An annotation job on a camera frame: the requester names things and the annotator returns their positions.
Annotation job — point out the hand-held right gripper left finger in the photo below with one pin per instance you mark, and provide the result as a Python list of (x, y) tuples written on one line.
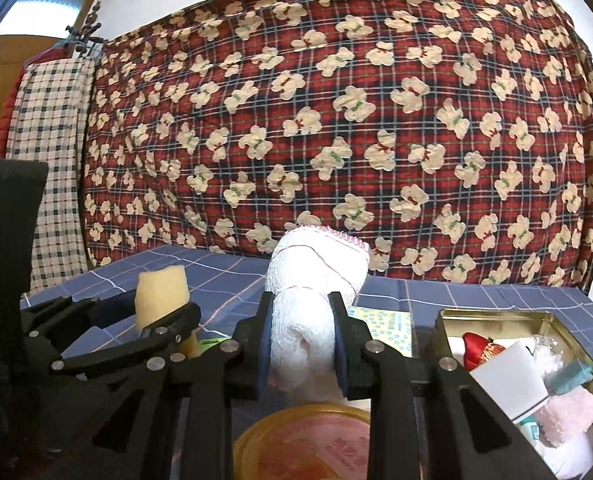
[(264, 350)]

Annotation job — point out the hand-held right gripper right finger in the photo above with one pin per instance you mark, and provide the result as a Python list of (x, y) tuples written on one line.
[(340, 355)]

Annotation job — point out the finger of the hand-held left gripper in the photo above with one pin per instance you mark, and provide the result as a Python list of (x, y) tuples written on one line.
[(166, 327), (111, 312)]

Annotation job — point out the yellow sponge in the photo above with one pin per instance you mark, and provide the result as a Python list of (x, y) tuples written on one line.
[(159, 295)]

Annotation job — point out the white towel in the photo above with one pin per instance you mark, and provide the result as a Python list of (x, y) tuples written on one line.
[(316, 280)]

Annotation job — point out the gold metal tin box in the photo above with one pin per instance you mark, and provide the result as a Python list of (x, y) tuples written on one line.
[(496, 322)]

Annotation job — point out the white soft cloth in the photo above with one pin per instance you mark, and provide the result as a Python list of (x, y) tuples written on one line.
[(566, 460)]

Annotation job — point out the green patterned flat packet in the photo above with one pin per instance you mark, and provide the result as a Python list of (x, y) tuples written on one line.
[(386, 330)]

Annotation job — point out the round pink yellow-rimmed object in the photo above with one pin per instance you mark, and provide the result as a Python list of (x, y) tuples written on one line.
[(301, 450)]

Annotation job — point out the blue checked tablecloth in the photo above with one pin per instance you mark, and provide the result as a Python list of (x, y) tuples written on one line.
[(426, 295)]

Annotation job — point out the beige checked hanging cloth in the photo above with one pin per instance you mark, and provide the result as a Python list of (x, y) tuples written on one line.
[(51, 125)]

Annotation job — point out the red patterned pouch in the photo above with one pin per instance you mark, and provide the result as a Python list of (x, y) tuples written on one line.
[(476, 347)]

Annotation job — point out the white foam block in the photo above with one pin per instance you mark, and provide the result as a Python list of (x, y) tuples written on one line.
[(506, 380)]

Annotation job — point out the white teal packet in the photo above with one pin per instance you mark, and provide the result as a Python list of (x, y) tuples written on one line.
[(530, 428)]

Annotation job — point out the dark metal hanger hooks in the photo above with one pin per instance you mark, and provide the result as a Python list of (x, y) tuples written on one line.
[(84, 35)]

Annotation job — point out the window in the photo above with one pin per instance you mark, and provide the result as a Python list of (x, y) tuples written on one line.
[(46, 7)]

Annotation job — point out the pink fluffy cloth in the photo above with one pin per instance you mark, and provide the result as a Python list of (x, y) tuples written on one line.
[(569, 415)]

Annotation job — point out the red plaid bear blanket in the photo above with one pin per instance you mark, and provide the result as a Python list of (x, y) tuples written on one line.
[(376, 110)]

